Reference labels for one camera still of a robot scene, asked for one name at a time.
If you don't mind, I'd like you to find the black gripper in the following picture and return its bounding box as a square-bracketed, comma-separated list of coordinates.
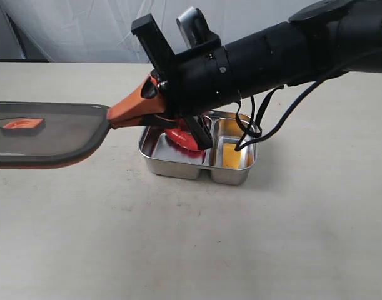
[106, 14, 239, 149]

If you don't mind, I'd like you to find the stainless steel lunch box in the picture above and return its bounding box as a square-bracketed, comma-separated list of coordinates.
[138, 111, 257, 186]

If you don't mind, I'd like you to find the dark transparent box lid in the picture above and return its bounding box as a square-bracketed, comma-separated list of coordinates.
[0, 101, 111, 169]

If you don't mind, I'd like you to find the white backdrop cloth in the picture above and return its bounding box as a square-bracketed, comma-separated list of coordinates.
[0, 1, 309, 63]

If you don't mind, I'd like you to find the red sausage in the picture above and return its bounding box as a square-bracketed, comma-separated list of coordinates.
[164, 127, 201, 152]

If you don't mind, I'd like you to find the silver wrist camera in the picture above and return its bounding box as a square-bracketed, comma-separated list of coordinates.
[176, 6, 209, 49]

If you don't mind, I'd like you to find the yellow cheese wedge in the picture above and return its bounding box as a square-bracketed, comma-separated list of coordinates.
[222, 143, 241, 169]

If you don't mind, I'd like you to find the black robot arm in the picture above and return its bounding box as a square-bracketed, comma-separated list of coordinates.
[107, 1, 382, 150]

